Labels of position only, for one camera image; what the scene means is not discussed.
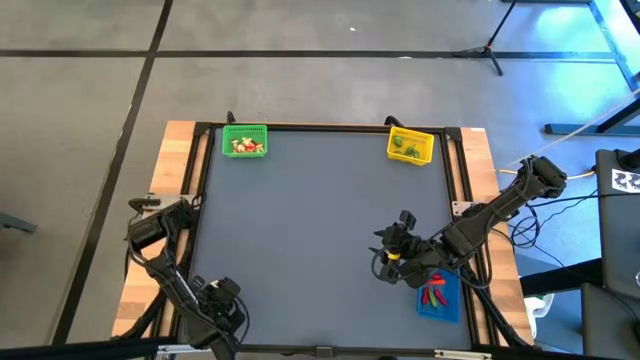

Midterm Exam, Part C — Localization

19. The green plastic basket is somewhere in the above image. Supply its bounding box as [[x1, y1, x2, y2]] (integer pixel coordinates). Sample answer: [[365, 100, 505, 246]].
[[221, 124, 269, 159]]

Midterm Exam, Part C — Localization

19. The black box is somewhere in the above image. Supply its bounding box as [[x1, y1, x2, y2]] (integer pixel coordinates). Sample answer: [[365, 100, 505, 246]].
[[579, 282, 640, 360]]

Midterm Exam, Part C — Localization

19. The black floor beam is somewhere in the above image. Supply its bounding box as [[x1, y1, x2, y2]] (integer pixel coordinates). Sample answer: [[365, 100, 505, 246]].
[[519, 257, 604, 297]]

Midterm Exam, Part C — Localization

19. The black metal desk frame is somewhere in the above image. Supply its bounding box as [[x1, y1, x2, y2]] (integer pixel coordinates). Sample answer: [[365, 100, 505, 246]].
[[502, 0, 640, 137]]

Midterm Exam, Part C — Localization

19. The black tripod stand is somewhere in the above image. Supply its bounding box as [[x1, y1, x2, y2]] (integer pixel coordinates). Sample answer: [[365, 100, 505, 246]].
[[452, 0, 521, 77]]

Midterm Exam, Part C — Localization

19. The white cable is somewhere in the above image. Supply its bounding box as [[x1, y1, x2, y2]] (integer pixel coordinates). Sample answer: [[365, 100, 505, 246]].
[[499, 89, 640, 171]]

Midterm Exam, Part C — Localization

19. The black equipment case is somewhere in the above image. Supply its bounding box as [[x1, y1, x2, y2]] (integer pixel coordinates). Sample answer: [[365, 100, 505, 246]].
[[594, 148, 640, 301]]

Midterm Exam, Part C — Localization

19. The black aluminium table frame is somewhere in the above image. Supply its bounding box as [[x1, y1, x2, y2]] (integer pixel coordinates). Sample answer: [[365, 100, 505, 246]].
[[112, 113, 539, 360]]

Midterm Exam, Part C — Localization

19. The white plastic object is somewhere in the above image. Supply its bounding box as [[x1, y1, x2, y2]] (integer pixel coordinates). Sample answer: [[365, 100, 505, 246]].
[[523, 292, 556, 339]]

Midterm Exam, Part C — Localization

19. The black cable bundle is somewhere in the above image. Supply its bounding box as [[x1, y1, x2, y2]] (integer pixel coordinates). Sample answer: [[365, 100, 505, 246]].
[[507, 189, 640, 269]]

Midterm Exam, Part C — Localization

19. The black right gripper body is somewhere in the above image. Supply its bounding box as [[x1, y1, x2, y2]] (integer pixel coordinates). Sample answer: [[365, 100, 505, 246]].
[[379, 210, 441, 289]]

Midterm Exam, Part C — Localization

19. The blue plastic basket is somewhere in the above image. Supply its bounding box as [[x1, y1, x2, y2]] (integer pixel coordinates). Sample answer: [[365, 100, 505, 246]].
[[416, 269, 461, 324]]

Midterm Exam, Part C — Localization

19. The white fiducial marker tag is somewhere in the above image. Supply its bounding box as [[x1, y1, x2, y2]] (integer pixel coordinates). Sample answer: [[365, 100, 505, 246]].
[[610, 168, 640, 194]]

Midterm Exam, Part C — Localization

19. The grey metal furniture foot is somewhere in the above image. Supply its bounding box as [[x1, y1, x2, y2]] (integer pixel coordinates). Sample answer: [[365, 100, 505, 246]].
[[0, 212, 39, 235]]

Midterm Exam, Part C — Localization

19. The yellow plastic basket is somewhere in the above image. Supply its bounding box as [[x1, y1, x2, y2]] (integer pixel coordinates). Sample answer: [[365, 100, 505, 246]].
[[386, 126, 435, 167]]

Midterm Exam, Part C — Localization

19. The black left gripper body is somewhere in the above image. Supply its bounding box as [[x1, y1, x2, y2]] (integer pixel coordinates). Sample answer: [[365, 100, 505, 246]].
[[192, 275, 249, 360]]

